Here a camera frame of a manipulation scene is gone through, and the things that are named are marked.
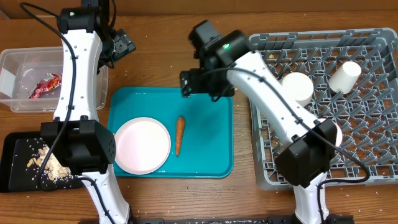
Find teal plastic serving tray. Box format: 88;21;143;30
108;86;234;179

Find black plastic tray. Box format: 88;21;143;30
1;132;83;193

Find grey dishwasher rack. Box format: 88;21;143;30
250;28;397;185

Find pale green bowl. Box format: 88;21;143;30
280;72;314;107

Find large pink plate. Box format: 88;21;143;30
115;117;171;175

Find small white plate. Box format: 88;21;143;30
332;121;343;147

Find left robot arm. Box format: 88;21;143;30
40;1;136;223

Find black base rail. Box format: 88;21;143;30
133;215;355;224

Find orange carrot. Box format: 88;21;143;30
175;117;185;157

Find clear plastic bin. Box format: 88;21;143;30
0;46;109;113

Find white cup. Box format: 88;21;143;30
328;61;362;94

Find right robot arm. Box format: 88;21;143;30
180;20;342;223

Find peanut and rice scraps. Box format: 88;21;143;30
25;138;73;184

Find red snack wrapper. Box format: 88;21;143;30
29;73;62;99

